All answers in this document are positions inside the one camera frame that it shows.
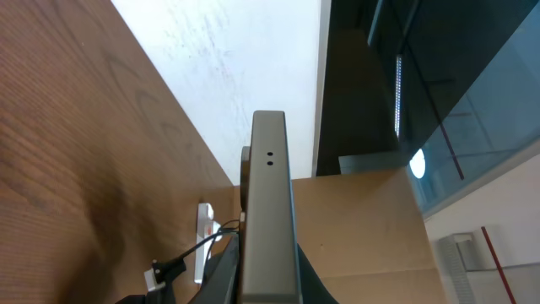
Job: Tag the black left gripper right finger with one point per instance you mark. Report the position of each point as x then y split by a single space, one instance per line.
312 288

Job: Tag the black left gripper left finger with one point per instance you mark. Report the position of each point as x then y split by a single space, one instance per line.
221 285

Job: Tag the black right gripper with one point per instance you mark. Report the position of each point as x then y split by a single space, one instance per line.
153 297

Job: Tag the brown cardboard panel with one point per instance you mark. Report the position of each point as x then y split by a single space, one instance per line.
365 238

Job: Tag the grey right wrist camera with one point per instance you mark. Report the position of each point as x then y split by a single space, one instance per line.
162 274

